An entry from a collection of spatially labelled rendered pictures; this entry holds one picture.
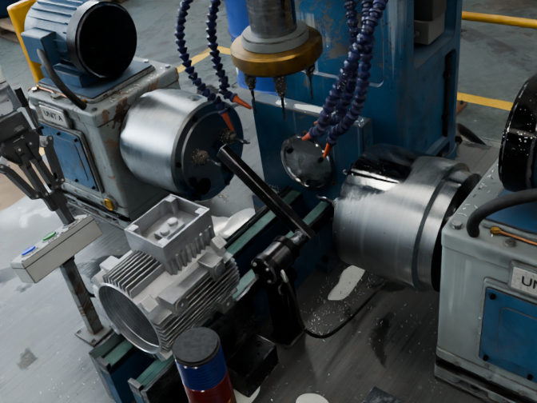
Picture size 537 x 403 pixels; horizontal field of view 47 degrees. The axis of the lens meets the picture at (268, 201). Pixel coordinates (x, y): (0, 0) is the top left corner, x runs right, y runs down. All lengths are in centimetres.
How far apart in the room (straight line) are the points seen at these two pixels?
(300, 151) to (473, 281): 55
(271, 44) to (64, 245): 56
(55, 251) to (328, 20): 74
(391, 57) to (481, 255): 51
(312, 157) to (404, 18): 36
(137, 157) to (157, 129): 9
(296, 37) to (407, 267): 47
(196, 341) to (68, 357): 68
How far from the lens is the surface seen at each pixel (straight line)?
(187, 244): 109
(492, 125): 355
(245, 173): 122
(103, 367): 121
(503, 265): 98
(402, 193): 109
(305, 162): 142
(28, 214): 192
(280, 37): 118
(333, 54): 141
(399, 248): 109
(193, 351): 78
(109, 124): 154
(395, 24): 129
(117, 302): 121
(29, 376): 144
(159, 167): 143
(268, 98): 143
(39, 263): 126
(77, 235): 129
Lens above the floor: 179
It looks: 36 degrees down
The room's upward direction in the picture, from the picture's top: 9 degrees counter-clockwise
